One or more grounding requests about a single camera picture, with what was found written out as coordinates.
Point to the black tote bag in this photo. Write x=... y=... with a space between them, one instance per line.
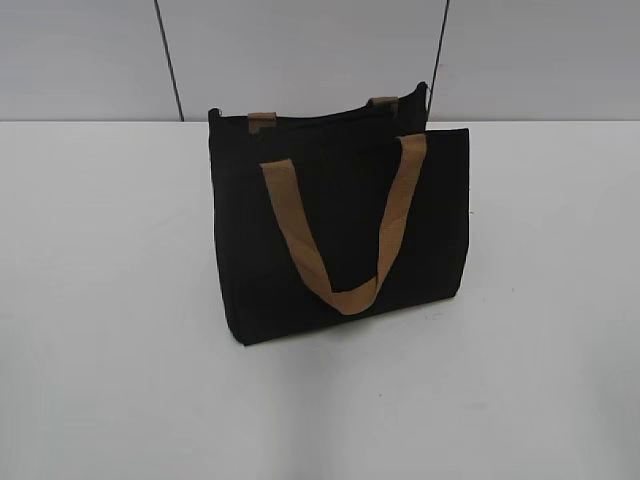
x=345 y=164

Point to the tan bag handle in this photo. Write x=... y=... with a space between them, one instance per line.
x=282 y=185
x=259 y=120

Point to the tan rear bag handle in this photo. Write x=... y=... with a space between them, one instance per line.
x=259 y=120

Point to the tan front bag handle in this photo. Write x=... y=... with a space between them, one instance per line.
x=282 y=185

